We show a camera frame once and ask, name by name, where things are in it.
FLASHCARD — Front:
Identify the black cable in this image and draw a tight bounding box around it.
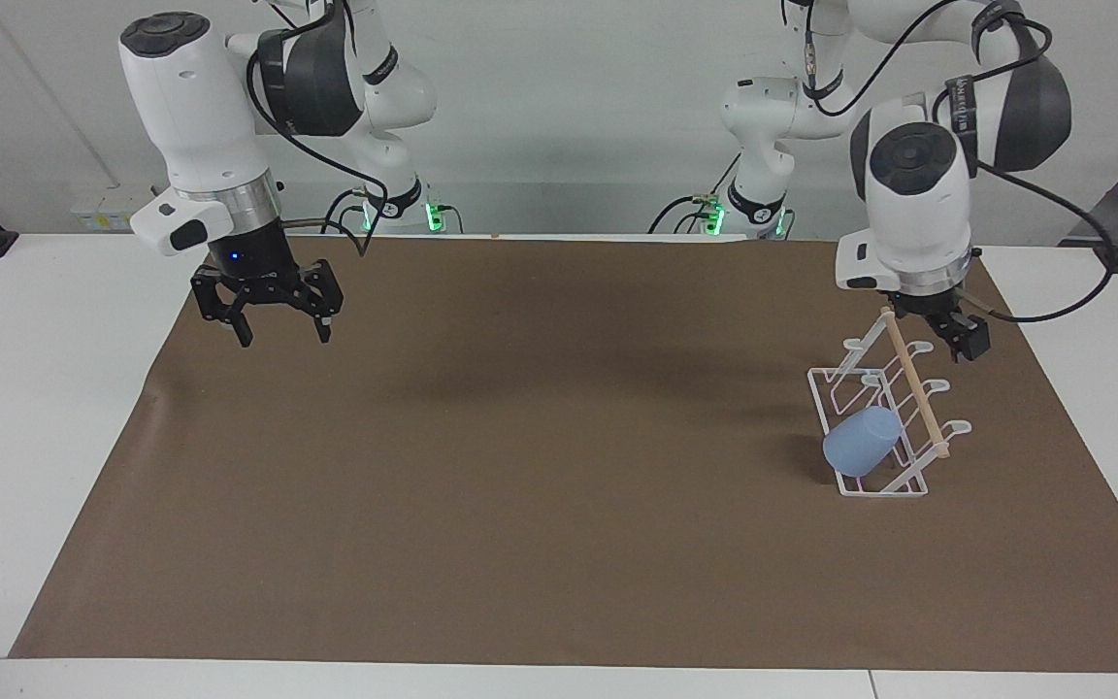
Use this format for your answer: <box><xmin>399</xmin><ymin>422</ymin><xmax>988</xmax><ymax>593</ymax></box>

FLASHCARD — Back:
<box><xmin>782</xmin><ymin>0</ymin><xmax>1055</xmax><ymax>122</ymax></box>
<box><xmin>648</xmin><ymin>194</ymin><xmax>717</xmax><ymax>236</ymax></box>
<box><xmin>962</xmin><ymin>160</ymin><xmax>1118</xmax><ymax>324</ymax></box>
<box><xmin>245</xmin><ymin>0</ymin><xmax>395</xmax><ymax>261</ymax></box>
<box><xmin>320</xmin><ymin>188</ymin><xmax>372</xmax><ymax>236</ymax></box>

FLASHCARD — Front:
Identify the light blue plastic cup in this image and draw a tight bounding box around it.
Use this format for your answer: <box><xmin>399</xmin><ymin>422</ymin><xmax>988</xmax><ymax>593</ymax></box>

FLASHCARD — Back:
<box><xmin>822</xmin><ymin>406</ymin><xmax>905</xmax><ymax>479</ymax></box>

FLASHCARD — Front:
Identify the white power strip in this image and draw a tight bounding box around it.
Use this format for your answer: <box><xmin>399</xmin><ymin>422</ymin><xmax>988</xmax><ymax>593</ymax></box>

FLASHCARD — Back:
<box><xmin>68</xmin><ymin>188</ymin><xmax>158</xmax><ymax>233</ymax></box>

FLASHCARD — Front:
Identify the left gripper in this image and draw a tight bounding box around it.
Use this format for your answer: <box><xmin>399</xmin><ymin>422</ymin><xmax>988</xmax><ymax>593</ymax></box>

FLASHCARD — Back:
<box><xmin>893</xmin><ymin>282</ymin><xmax>970</xmax><ymax>322</ymax></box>

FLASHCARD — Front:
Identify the white wire cup holder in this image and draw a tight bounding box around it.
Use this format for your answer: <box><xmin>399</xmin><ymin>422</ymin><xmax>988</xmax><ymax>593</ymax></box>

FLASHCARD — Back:
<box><xmin>807</xmin><ymin>307</ymin><xmax>973</xmax><ymax>499</ymax></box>

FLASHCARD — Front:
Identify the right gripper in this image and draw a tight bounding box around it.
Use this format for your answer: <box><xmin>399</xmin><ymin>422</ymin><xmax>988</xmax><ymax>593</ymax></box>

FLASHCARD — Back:
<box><xmin>190</xmin><ymin>219</ymin><xmax>345</xmax><ymax>349</ymax></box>

